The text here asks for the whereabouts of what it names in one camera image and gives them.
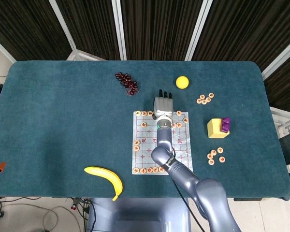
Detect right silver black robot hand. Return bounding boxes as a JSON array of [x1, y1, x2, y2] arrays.
[[152, 89, 174, 120]]

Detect yellow ball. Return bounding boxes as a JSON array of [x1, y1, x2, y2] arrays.
[[175, 75, 190, 90]]

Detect dark red grape bunch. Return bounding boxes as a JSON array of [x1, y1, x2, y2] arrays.
[[115, 71, 140, 97]]

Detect white chinese chess board sheet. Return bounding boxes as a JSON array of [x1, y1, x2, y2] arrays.
[[131, 110, 194, 175]]

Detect yellow block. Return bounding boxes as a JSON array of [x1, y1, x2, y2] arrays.
[[207, 117, 231, 139]]

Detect dark white-framed partition panel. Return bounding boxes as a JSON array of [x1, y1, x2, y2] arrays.
[[0, 0, 72, 62], [49, 0, 125, 61], [186, 0, 290, 72], [112, 0, 212, 61], [262, 36, 290, 114]]

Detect yellow banana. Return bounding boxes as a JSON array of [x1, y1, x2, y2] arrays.
[[84, 166, 124, 202]]

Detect teal table cloth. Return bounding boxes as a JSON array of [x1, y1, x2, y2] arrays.
[[0, 60, 290, 201]]

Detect blue-grey robot torso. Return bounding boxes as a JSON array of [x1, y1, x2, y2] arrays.
[[87, 197, 192, 232]]

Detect white metal rack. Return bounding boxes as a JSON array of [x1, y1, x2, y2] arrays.
[[270, 106, 290, 140]]

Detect black table control box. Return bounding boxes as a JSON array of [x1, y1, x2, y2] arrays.
[[233, 197, 263, 202]]

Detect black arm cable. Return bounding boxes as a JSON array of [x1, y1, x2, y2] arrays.
[[170, 175, 205, 232]]

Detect black floor cable bundle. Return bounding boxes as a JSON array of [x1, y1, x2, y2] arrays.
[[76, 197, 97, 232]]

